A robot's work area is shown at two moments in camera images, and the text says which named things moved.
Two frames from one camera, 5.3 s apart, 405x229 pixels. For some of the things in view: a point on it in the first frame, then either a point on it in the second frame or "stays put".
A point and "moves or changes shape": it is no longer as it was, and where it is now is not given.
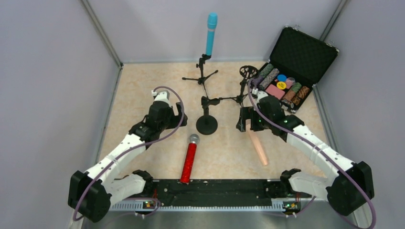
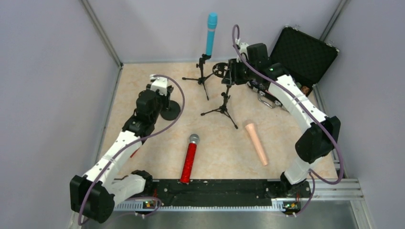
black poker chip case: [298, 58] stays put
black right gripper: [246, 118] to [230, 73]
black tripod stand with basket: [246, 72] to [218, 69]
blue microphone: [212, 25] stays put
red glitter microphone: [185, 178] stays put
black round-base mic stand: [207, 124] moves or changes shape
